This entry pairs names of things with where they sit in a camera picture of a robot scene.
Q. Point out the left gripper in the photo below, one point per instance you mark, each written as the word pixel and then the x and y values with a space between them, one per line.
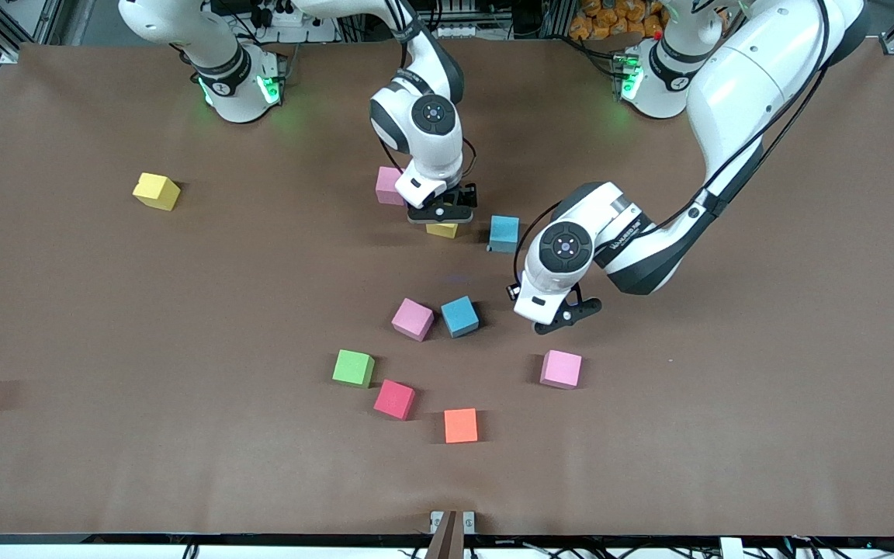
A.
pixel 511 291

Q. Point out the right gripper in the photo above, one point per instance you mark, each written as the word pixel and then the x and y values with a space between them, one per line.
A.
pixel 468 193

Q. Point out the yellow foam cube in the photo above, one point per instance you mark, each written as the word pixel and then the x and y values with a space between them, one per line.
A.
pixel 441 230
pixel 156 192

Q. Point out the pink foam cube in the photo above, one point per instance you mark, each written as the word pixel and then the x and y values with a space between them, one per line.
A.
pixel 387 185
pixel 560 369
pixel 413 319

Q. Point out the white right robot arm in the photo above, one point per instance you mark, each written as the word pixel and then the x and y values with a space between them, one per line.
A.
pixel 439 151

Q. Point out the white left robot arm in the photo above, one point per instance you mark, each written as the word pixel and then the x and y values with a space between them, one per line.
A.
pixel 757 78

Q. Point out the blue foam cube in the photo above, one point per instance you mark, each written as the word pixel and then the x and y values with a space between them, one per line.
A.
pixel 459 316
pixel 504 233

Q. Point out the orange foam cube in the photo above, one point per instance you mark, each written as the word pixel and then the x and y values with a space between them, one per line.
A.
pixel 461 425

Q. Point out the green foam cube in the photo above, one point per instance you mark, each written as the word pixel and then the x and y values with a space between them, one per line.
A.
pixel 353 368

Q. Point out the white socket box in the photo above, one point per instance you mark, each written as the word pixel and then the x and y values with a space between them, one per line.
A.
pixel 447 31

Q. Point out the red foam cube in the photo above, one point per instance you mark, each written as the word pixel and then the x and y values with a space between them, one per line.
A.
pixel 394 399

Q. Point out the white power strip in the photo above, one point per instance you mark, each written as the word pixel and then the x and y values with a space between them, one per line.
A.
pixel 292 17

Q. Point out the bag of orange items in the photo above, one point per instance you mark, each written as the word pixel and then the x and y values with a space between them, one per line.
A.
pixel 610 19

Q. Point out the brown paper table cover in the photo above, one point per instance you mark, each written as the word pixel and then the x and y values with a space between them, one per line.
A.
pixel 183 310

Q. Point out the metal clamp bracket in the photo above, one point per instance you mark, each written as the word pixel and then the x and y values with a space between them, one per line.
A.
pixel 451 536

